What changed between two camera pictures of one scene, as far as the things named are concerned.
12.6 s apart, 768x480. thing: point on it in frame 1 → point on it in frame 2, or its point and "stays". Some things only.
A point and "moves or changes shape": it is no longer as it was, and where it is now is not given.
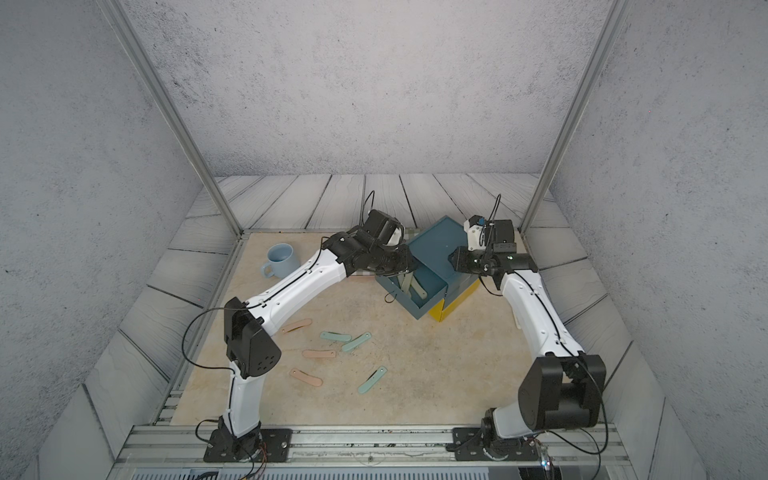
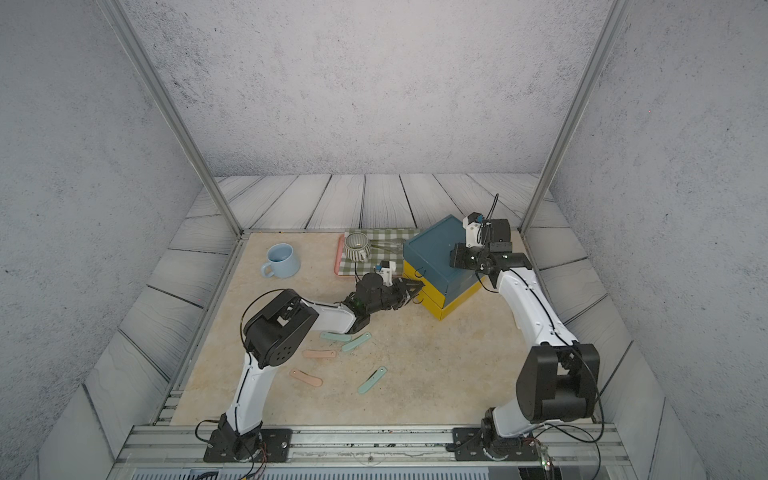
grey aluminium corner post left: [156, 83] stays
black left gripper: [406, 262] → [402, 292]
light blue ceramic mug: [283, 261] stays
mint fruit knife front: [374, 377] stays
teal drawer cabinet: [422, 289] moves or changes shape
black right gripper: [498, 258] stays
